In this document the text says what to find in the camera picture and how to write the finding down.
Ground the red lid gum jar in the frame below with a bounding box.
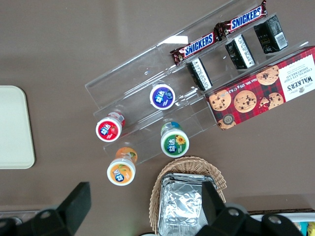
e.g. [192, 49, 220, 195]
[95, 111, 126, 142]

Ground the Snickers chocolate bar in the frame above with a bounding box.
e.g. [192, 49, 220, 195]
[170, 31, 220, 66]
[214, 0, 268, 38]

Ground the blue lid gum jar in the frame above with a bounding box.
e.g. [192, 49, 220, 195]
[149, 83, 176, 111]

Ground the light wicker basket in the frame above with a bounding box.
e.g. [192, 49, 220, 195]
[149, 155, 226, 236]

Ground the red tartan cookie box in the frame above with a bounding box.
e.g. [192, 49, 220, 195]
[204, 46, 315, 131]

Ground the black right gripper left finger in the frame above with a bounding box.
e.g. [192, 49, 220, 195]
[57, 181, 93, 228]

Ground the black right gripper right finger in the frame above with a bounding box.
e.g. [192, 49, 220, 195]
[201, 181, 227, 226]

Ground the orange lid gum jar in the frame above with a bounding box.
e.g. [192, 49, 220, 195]
[106, 147, 138, 186]

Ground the small black box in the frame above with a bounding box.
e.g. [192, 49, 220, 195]
[253, 15, 288, 55]
[186, 57, 214, 92]
[225, 33, 256, 70]

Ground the silver foil container stack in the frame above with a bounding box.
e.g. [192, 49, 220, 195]
[158, 173, 219, 236]

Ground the clear acrylic step stand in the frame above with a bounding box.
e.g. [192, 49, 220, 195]
[85, 45, 219, 166]
[156, 0, 310, 99]

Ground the beige plastic tray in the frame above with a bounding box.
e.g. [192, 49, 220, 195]
[0, 85, 36, 170]

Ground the green lid gum jar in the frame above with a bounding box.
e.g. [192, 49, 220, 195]
[160, 121, 190, 158]

